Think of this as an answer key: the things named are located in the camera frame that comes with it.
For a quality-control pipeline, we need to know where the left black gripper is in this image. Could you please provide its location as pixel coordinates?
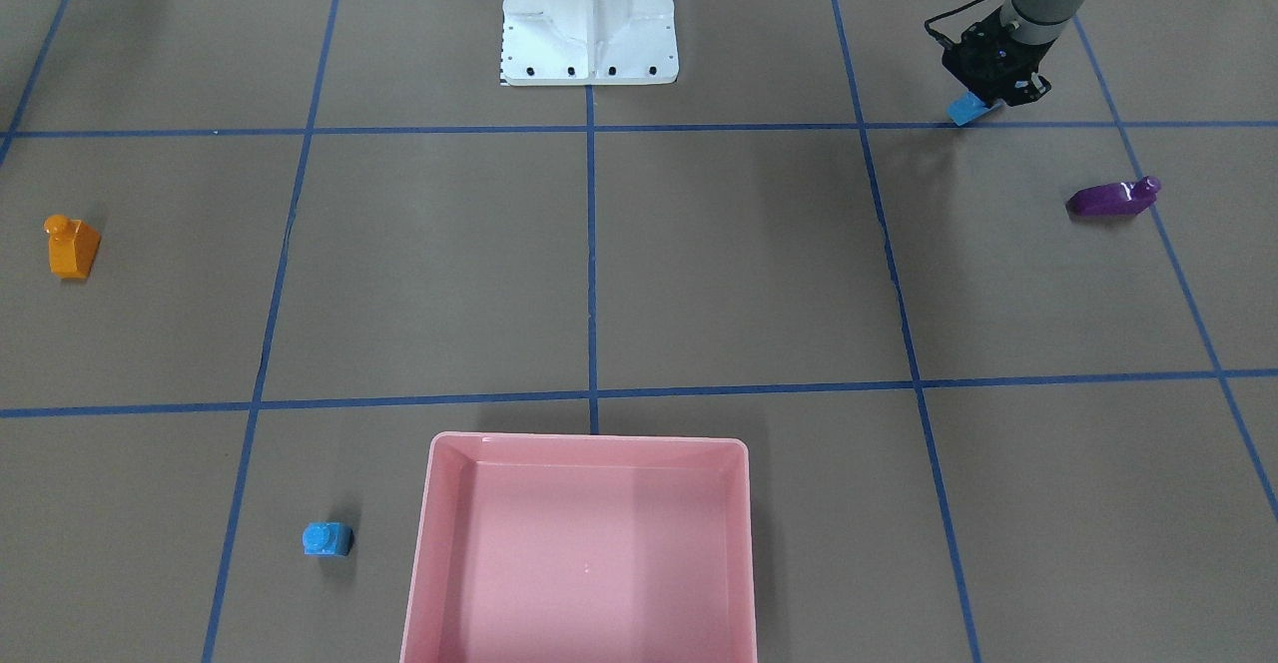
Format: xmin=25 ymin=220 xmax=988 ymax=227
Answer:
xmin=944 ymin=11 xmax=1051 ymax=107

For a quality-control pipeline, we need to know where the long blue stud block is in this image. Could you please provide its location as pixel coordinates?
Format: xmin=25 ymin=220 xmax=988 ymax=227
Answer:
xmin=947 ymin=91 xmax=1005 ymax=126

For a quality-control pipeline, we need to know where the purple block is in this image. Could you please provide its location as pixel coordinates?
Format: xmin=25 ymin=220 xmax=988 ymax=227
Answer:
xmin=1066 ymin=176 xmax=1162 ymax=218

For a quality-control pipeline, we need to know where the small blue block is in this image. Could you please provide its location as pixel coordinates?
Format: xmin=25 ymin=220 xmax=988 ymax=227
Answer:
xmin=300 ymin=521 xmax=354 ymax=558

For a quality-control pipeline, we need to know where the orange block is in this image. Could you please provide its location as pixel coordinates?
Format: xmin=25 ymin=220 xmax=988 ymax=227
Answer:
xmin=43 ymin=216 xmax=102 ymax=281

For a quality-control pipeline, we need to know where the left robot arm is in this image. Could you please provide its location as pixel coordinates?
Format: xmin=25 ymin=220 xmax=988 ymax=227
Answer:
xmin=924 ymin=0 xmax=1086 ymax=126

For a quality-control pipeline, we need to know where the pink plastic box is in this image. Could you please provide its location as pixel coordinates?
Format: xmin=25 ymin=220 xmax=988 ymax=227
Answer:
xmin=397 ymin=431 xmax=759 ymax=662

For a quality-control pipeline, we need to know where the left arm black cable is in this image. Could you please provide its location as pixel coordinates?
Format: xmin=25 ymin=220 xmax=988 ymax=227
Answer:
xmin=925 ymin=0 xmax=1017 ymax=49

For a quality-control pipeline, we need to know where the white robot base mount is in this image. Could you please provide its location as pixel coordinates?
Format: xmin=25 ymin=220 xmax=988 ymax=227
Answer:
xmin=498 ymin=0 xmax=680 ymax=87

